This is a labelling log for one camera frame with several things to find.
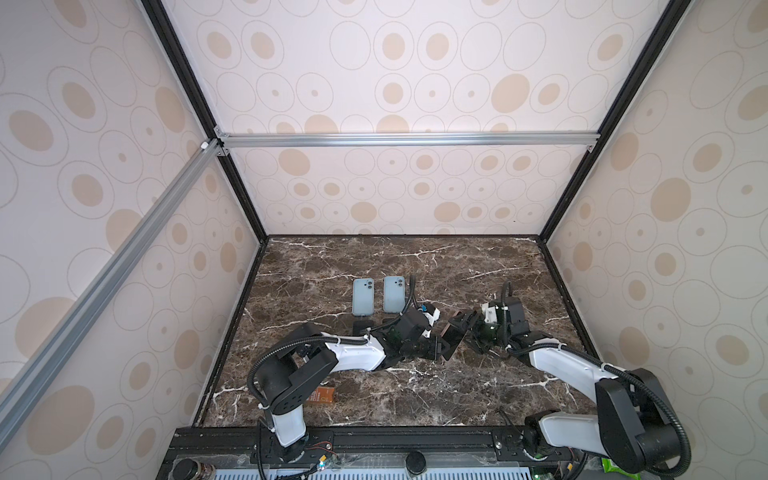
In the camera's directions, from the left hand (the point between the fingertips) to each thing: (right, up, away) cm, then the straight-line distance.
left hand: (458, 347), depth 81 cm
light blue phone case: (-28, +11, +22) cm, 37 cm away
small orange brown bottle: (-36, -11, -3) cm, 38 cm away
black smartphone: (-1, +2, +4) cm, 4 cm away
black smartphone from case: (-29, +3, +15) cm, 33 cm away
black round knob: (-13, -19, -18) cm, 29 cm away
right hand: (+1, +4, +6) cm, 8 cm away
